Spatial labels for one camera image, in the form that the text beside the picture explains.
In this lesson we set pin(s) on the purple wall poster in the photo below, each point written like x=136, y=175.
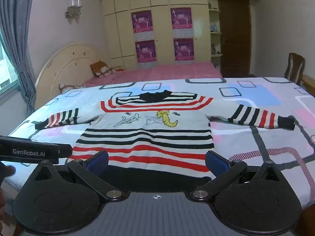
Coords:
x=181, y=18
x=145, y=51
x=142, y=21
x=183, y=49

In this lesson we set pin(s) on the brown and white pillow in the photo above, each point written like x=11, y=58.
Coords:
x=103, y=69

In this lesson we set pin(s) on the cream wardrobe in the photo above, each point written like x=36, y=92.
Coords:
x=162, y=5

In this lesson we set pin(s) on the striped cartoon print sweater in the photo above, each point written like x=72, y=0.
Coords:
x=147, y=132

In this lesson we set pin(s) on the small dark shelf ornament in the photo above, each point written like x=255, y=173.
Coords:
x=214, y=49

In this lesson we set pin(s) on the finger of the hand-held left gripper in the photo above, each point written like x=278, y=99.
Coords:
x=66, y=151

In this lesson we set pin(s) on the cream corner shelf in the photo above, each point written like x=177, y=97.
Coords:
x=216, y=36

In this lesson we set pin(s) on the pale blue shelf ornament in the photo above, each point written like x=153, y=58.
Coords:
x=213, y=27

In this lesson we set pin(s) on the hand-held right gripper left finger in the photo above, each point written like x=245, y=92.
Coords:
x=97, y=162

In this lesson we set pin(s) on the pink bed sheet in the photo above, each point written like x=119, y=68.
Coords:
x=167, y=72

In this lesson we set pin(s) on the window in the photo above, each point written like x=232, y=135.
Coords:
x=6, y=66

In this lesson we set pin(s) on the small white patterned pillow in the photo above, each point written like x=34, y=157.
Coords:
x=70, y=88

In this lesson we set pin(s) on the cream arched headboard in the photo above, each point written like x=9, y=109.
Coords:
x=71, y=64

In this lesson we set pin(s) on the person's left hand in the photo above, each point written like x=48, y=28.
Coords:
x=7, y=170

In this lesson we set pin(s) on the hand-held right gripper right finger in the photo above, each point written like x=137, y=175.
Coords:
x=216, y=163

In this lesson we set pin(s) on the printed blanket with rectangles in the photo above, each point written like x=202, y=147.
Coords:
x=258, y=98

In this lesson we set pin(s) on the wooden chair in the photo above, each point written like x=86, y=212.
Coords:
x=294, y=66

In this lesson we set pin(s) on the grey blue curtain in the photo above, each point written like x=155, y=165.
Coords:
x=17, y=17

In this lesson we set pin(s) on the brown wooden door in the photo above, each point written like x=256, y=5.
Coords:
x=235, y=36

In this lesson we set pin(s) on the wooden bed frame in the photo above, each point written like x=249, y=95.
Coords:
x=309, y=84

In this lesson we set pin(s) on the glass wall lamp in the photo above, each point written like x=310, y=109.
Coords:
x=73, y=7

